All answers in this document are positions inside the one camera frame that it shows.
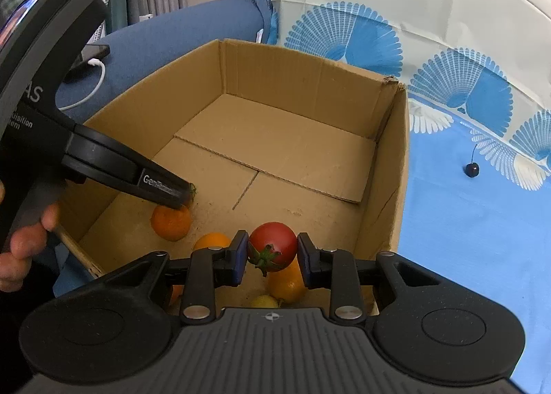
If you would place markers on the brown cardboard box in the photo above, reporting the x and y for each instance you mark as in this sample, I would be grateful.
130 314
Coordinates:
265 134

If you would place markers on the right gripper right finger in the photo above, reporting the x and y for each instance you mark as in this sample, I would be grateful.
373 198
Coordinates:
339 272

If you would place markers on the person's left hand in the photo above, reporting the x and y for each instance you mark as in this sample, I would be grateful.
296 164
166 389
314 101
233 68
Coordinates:
24 244

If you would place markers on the orange round fruit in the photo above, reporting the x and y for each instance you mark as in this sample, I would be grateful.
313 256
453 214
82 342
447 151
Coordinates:
287 285

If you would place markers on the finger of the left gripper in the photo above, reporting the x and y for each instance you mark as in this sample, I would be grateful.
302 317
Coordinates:
91 154

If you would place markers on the orange fruit with stem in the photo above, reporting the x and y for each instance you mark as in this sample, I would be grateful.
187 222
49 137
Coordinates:
210 240

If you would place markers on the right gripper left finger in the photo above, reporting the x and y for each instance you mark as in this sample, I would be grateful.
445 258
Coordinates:
206 270

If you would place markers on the black smartphone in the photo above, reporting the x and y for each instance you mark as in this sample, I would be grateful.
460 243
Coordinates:
81 66

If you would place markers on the dark cherry with stem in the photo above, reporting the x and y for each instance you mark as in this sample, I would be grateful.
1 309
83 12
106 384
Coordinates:
471 170

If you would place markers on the blue fan-pattern sheet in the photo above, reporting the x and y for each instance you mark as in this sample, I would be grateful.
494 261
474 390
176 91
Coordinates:
477 73

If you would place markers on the blue sofa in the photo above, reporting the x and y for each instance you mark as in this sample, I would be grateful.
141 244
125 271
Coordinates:
140 49

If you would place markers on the red cherry tomato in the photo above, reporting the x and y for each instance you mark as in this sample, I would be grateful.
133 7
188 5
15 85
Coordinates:
272 247

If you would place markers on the red strawberry-like fruit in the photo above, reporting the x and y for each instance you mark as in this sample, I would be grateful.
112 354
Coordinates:
193 192

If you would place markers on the yellow round fruit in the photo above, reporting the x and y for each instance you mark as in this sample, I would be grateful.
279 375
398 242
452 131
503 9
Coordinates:
265 301

